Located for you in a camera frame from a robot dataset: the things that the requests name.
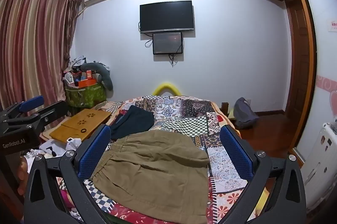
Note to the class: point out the black wall television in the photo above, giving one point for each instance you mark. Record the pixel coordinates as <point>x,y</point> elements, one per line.
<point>167,16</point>

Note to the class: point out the wooden door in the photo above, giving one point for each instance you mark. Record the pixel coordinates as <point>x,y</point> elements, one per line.
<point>297,60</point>

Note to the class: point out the striped curtain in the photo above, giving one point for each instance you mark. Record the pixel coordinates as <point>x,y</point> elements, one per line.
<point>34,42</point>

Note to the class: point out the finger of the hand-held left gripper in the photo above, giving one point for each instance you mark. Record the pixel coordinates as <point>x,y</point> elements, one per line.
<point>56,108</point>
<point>25,104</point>

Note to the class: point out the small black monitor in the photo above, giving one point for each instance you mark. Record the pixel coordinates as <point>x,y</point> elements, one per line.
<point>167,43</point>

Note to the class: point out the white cloth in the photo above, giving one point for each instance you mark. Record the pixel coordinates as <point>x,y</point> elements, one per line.
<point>73,144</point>

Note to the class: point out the wooden lap desk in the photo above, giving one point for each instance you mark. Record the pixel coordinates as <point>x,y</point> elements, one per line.
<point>79,124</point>

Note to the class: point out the wall sticker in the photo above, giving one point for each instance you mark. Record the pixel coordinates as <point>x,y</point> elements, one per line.
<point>332,26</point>

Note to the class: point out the person's left hand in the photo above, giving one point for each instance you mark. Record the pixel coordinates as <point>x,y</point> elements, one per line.
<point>22,174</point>

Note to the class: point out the pile of clothes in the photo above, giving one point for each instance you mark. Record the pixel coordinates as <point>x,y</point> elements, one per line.
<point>76,62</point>

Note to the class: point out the white appliance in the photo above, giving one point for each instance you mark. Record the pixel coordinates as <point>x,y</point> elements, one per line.
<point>321,155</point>

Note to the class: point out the wooden bed post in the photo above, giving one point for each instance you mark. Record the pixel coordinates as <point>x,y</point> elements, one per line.
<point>224,107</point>

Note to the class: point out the yellow foam arch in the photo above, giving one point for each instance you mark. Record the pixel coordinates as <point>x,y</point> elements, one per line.
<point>165,85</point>

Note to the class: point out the grey plush pillow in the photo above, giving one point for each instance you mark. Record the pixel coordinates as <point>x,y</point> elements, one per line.
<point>108,80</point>

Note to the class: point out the orange box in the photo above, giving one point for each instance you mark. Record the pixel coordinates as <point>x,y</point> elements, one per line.
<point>85,83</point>

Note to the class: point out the patchwork printed blanket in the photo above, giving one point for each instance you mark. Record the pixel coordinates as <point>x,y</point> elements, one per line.
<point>184,113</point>

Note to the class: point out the green storage box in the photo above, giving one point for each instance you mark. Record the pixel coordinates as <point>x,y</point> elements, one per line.
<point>84,95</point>

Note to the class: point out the khaki pants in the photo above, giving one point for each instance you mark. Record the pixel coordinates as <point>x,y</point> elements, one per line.
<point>158,171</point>

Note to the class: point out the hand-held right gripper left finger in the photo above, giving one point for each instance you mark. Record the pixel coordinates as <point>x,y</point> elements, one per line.
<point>96,153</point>

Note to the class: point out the grey backpack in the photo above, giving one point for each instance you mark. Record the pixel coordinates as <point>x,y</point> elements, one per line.
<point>244,113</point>

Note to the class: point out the dark teal garment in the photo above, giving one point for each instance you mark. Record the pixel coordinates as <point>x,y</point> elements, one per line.
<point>134,121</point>

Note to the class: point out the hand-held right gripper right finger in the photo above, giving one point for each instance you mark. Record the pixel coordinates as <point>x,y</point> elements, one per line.
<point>235,153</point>

